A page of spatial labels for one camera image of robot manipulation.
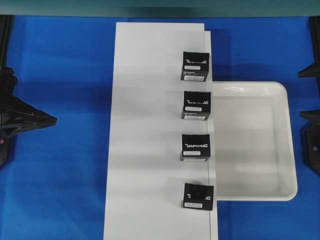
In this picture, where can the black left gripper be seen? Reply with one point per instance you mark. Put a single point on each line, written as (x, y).
(15, 115)

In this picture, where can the black Dynamixel box from tray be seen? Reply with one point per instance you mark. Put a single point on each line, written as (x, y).
(198, 197)

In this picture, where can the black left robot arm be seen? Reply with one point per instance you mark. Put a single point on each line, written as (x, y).
(5, 142)

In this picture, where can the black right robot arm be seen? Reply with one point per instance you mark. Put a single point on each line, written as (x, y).
(311, 135)

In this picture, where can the white base board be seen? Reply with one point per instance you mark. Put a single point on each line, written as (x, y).
(145, 176)

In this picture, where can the nearest black Dynamixel box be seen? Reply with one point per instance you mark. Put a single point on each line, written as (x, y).
(195, 147)

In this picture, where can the middle black Dynamixel box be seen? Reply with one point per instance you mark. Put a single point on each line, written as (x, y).
(196, 105)

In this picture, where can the farthest black Dynamixel box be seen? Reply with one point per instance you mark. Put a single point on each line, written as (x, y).
(195, 66)

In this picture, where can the white plastic tray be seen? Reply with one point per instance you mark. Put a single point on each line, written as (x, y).
(254, 150)

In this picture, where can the blue table mat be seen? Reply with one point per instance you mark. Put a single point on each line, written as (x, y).
(54, 185)

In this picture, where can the black aluminium frame rail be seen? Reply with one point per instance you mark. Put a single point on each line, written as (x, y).
(6, 26)

